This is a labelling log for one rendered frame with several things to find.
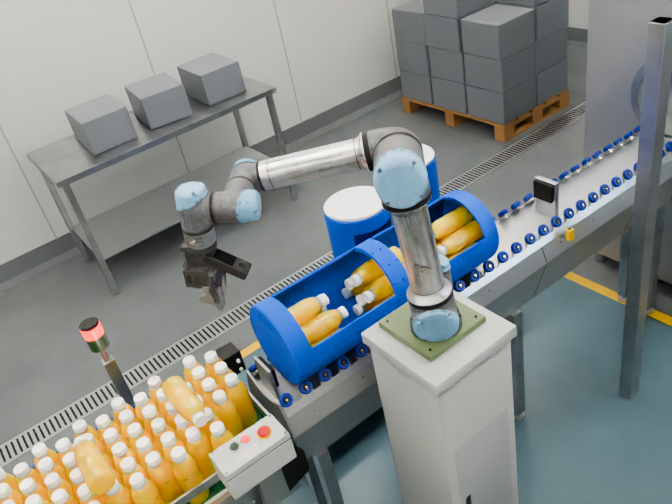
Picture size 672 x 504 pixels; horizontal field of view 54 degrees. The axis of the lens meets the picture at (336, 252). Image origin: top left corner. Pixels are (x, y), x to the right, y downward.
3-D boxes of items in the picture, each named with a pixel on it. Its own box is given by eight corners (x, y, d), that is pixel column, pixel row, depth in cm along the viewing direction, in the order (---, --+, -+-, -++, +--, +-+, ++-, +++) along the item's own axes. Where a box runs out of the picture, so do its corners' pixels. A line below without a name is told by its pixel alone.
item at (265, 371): (284, 396, 213) (275, 368, 206) (277, 400, 212) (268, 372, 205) (268, 380, 220) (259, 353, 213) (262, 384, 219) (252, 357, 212)
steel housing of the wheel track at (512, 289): (685, 204, 308) (694, 138, 289) (307, 481, 221) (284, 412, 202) (630, 186, 329) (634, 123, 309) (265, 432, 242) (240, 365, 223)
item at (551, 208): (558, 215, 266) (559, 182, 258) (552, 220, 265) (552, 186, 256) (538, 207, 274) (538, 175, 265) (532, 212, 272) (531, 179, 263)
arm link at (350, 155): (414, 107, 159) (224, 153, 168) (417, 126, 150) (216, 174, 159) (424, 149, 165) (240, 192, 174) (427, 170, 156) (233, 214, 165)
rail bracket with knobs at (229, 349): (250, 374, 228) (242, 352, 222) (232, 385, 225) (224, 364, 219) (237, 360, 235) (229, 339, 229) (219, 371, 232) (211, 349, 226)
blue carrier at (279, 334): (502, 270, 241) (497, 202, 225) (307, 401, 206) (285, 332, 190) (447, 243, 262) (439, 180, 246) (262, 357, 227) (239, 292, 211)
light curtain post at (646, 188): (638, 392, 302) (677, 18, 208) (630, 399, 300) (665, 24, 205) (626, 385, 307) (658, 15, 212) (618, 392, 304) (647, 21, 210)
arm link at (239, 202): (260, 175, 158) (215, 177, 159) (254, 199, 149) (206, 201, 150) (265, 203, 163) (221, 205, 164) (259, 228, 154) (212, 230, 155)
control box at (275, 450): (297, 456, 183) (289, 432, 177) (235, 500, 175) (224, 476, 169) (278, 436, 190) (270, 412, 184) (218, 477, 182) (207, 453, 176)
